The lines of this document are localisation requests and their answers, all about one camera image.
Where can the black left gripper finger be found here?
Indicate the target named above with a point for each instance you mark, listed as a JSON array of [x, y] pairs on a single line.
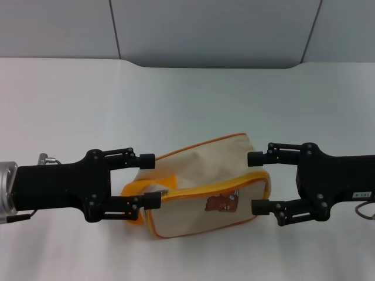
[[152, 200]]

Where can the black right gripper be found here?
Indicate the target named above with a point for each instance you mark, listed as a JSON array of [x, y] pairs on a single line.
[[337, 178]]

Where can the cream food bag orange trim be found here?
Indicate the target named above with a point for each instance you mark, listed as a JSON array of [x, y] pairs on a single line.
[[205, 175]]

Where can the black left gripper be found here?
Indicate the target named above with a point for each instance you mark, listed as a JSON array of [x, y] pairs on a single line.
[[58, 187]]

